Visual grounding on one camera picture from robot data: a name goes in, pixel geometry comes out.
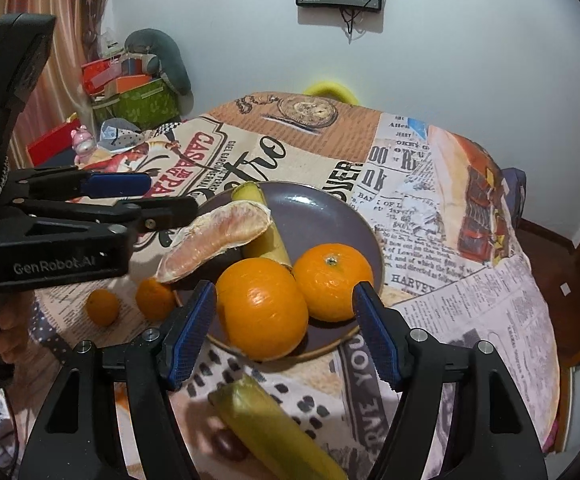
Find red box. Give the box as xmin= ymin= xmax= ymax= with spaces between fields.
xmin=26 ymin=118 xmax=81 ymax=166

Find large orange with sticker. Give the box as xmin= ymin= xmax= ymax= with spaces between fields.
xmin=216 ymin=258 xmax=310 ymax=361

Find orange mandarin with stem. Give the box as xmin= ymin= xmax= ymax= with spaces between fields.
xmin=292 ymin=244 xmax=374 ymax=323

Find printed newspaper pattern tablecloth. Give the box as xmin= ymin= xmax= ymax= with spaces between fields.
xmin=0 ymin=91 xmax=561 ymax=480

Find striped curtain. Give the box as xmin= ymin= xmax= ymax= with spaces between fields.
xmin=0 ymin=0 xmax=107 ymax=168

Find person's left hand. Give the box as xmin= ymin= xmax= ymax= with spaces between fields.
xmin=0 ymin=292 xmax=35 ymax=364

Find pink toy figure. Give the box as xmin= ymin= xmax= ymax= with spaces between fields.
xmin=71 ymin=125 xmax=97 ymax=165

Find tiny orange kumquat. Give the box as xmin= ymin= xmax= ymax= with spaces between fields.
xmin=85 ymin=288 xmax=121 ymax=327

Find yellow chair back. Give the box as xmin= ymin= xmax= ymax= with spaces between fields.
xmin=303 ymin=80 xmax=360 ymax=105

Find grey neck pillow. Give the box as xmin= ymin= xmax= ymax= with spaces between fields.
xmin=124 ymin=28 xmax=191 ymax=96

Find yellow sugarcane piece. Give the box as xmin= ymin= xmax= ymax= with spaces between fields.
xmin=209 ymin=375 xmax=346 ymax=480
xmin=230 ymin=181 xmax=294 ymax=270

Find small orange mandarin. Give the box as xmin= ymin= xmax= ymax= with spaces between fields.
xmin=135 ymin=278 xmax=177 ymax=323

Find purple ceramic plate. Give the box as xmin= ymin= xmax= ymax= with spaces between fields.
xmin=173 ymin=181 xmax=384 ymax=363

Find green storage box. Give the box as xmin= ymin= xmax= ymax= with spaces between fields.
xmin=92 ymin=79 xmax=179 ymax=130

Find dark red grape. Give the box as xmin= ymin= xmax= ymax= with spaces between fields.
xmin=211 ymin=428 xmax=250 ymax=462

